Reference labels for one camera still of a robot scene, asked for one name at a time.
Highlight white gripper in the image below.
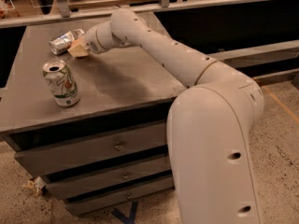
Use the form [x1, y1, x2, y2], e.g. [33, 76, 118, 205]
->
[67, 26, 103, 58]

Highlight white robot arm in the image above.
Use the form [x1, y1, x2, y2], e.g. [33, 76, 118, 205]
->
[84, 8, 264, 224]

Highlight crushed silver redbull can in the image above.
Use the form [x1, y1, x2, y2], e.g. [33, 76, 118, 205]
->
[50, 29, 85, 55]

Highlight upright green white soda can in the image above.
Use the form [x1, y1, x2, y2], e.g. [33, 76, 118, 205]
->
[43, 60, 79, 107]

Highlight grey drawer cabinet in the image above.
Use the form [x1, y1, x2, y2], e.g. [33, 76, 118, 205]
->
[0, 20, 184, 204]

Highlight top grey drawer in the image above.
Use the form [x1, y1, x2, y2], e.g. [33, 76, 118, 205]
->
[15, 122, 166, 176]

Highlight grey drawer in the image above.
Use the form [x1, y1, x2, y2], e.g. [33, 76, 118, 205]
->
[15, 122, 166, 176]
[47, 155, 170, 200]
[65, 175, 174, 216]

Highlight middle grey drawer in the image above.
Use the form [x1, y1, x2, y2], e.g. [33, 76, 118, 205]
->
[47, 155, 170, 200]

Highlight small debris by cabinet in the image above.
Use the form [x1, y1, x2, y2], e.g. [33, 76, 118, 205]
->
[22, 176, 46, 197]

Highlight bottom grey drawer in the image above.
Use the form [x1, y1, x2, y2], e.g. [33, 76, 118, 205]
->
[65, 175, 174, 216]

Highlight blue tape cross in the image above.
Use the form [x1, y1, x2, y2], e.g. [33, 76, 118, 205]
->
[111, 202, 138, 224]

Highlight grey metal railing frame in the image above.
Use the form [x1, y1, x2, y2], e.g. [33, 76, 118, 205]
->
[0, 0, 299, 86]

